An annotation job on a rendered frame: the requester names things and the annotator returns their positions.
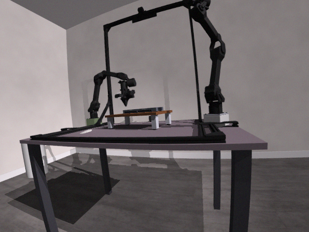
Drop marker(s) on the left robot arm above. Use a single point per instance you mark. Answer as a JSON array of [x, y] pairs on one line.
[[213, 91]]

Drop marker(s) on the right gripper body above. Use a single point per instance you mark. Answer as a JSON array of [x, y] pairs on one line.
[[123, 93]]

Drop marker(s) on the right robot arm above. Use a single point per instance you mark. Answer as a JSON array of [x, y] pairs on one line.
[[98, 80]]

